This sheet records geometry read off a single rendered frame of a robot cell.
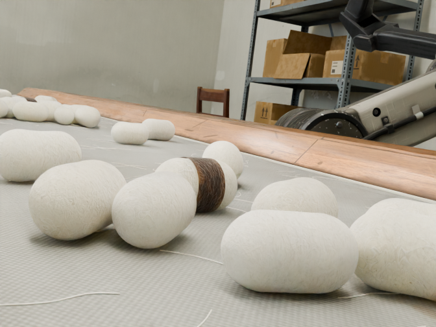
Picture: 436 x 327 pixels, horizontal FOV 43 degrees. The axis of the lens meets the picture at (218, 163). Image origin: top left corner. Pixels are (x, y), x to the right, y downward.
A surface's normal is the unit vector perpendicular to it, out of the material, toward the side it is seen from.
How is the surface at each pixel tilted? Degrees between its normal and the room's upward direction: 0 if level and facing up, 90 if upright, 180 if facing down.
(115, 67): 90
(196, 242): 0
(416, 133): 91
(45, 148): 66
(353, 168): 45
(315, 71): 91
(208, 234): 0
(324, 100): 90
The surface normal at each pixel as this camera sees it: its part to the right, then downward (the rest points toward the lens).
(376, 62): 0.39, 0.15
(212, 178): 0.60, -0.26
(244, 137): -0.52, -0.74
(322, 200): 0.79, -0.43
